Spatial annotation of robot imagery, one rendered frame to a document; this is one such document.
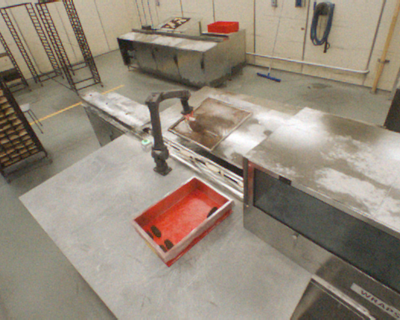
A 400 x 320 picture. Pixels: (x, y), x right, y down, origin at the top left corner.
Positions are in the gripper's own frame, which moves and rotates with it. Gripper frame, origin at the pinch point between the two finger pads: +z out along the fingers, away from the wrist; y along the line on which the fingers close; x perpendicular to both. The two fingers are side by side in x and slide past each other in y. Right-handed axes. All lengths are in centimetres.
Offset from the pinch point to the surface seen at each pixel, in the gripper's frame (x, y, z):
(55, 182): -43, 106, -8
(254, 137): 61, 0, 1
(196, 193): 53, 58, 2
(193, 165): 37, 41, 0
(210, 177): 54, 44, 0
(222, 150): 47, 20, 1
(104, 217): 18, 103, -7
